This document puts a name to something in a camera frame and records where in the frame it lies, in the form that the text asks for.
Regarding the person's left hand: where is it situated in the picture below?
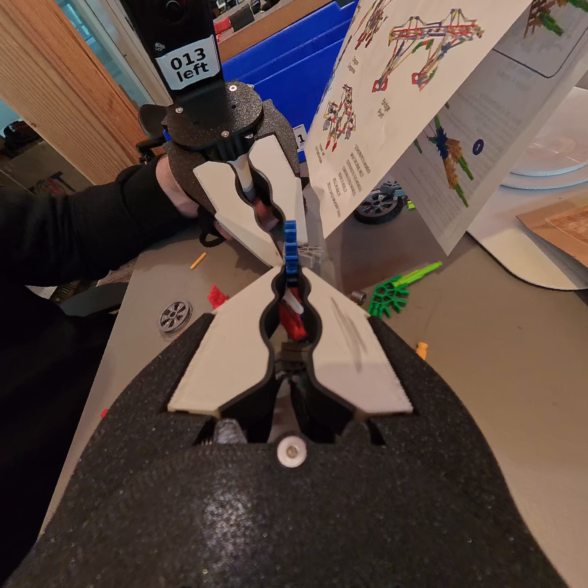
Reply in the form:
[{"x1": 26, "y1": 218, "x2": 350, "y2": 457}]
[{"x1": 155, "y1": 157, "x2": 280, "y2": 243}]

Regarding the person's left forearm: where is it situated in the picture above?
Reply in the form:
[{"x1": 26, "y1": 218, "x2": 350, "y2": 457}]
[{"x1": 0, "y1": 158, "x2": 172, "y2": 299}]

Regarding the black toy wheel grey connector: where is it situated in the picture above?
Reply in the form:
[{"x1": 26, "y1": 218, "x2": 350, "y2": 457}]
[{"x1": 353, "y1": 180, "x2": 409, "y2": 227}]

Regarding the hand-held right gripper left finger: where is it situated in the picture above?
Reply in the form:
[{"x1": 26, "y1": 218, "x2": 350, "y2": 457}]
[{"x1": 167, "y1": 266, "x2": 282, "y2": 420}]

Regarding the person's black clothing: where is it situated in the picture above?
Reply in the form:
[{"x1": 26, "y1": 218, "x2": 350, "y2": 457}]
[{"x1": 0, "y1": 285, "x2": 121, "y2": 575}]

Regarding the blue plastic bin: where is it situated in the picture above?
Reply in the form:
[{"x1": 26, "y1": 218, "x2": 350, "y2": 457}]
[{"x1": 220, "y1": 0, "x2": 359, "y2": 164}]

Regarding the brown wooden board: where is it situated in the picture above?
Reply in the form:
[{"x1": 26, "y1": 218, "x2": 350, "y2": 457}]
[{"x1": 216, "y1": 0, "x2": 338, "y2": 62}]

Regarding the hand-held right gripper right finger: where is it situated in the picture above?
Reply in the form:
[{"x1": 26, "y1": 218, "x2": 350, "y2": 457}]
[{"x1": 299, "y1": 266, "x2": 414, "y2": 422}]

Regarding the white metal stand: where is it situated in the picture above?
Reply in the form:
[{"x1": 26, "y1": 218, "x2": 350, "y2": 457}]
[{"x1": 468, "y1": 85, "x2": 588, "y2": 291}]

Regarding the white instruction booklet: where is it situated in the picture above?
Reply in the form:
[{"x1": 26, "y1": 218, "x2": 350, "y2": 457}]
[{"x1": 388, "y1": 0, "x2": 588, "y2": 256}]

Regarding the wooden cabinet panel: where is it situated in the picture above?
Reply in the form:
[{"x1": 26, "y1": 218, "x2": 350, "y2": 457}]
[{"x1": 0, "y1": 0, "x2": 159, "y2": 185}]

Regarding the white printed instruction sheet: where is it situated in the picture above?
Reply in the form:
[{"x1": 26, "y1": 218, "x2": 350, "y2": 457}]
[{"x1": 305, "y1": 0, "x2": 536, "y2": 239}]

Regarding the tan translucent plastic bag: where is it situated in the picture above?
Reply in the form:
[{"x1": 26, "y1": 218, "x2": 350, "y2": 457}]
[{"x1": 516, "y1": 197, "x2": 588, "y2": 269}]

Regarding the green connector with lime rod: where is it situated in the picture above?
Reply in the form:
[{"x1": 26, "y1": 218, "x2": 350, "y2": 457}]
[{"x1": 367, "y1": 261, "x2": 444, "y2": 319}]

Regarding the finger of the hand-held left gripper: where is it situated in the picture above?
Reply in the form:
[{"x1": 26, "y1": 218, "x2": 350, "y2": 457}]
[
  {"x1": 192, "y1": 161, "x2": 283, "y2": 268},
  {"x1": 248, "y1": 134, "x2": 309, "y2": 246}
]

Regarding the colourful toy construction model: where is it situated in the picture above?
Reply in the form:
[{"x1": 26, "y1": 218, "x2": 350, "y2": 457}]
[{"x1": 208, "y1": 220, "x2": 325, "y2": 384}]

